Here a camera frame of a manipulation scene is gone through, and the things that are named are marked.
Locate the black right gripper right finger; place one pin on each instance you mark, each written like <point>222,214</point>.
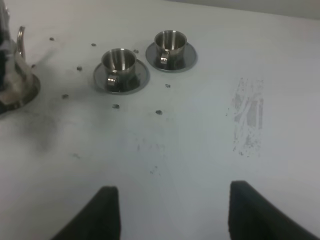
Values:
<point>253,217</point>

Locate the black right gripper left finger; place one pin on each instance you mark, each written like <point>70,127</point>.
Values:
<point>100,219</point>

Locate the stainless steel teapot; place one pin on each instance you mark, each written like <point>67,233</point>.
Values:
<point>13,63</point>

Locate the near stainless steel teacup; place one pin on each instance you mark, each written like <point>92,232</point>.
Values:
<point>119,65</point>

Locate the stainless steel teacup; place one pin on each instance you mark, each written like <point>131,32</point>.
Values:
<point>170,47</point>
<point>119,65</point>

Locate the far stainless steel teacup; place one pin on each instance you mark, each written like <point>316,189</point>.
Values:
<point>170,47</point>

